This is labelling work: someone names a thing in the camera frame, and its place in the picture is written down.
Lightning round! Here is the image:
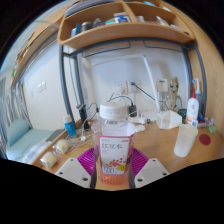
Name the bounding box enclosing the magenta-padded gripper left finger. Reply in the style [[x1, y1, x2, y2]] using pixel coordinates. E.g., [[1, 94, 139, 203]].
[[54, 147, 98, 190]]

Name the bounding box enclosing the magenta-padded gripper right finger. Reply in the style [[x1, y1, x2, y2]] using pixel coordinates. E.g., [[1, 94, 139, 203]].
[[130, 148, 170, 189]]

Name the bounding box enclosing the clear bottle with pink drink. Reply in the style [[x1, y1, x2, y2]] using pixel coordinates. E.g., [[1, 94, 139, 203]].
[[91, 101, 137, 186]]

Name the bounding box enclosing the round wrapped bun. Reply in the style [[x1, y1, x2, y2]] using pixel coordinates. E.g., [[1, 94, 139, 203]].
[[54, 138, 71, 155], [39, 150, 58, 169]]

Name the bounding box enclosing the small blue bottle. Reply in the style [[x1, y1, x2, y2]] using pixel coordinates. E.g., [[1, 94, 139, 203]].
[[62, 114, 78, 138]]

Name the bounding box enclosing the small white oval device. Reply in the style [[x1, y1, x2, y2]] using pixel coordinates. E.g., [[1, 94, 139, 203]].
[[134, 124, 147, 133]]

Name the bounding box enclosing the white plastic cup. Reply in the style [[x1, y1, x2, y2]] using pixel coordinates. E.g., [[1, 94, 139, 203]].
[[173, 123, 199, 158]]

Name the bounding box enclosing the white faceted paper box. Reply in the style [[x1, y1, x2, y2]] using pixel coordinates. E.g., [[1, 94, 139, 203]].
[[155, 109, 183, 130]]

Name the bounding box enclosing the teal bed mattress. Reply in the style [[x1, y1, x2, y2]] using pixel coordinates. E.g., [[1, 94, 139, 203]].
[[4, 118, 56, 163]]

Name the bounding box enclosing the flat round red coaster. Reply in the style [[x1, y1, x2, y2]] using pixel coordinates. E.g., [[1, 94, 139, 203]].
[[198, 133, 212, 146]]

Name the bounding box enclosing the white bottle with red pump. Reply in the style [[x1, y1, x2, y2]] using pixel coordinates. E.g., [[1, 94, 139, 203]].
[[185, 87, 200, 126]]

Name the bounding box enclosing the white desk lamp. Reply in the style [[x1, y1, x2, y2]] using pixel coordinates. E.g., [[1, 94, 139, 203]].
[[83, 53, 161, 124]]

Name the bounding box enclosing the wooden shelf unit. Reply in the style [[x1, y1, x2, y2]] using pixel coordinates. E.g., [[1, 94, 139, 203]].
[[57, 0, 196, 51]]

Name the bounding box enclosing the grey metal frame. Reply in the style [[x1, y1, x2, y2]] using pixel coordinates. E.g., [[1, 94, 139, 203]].
[[59, 37, 208, 134]]

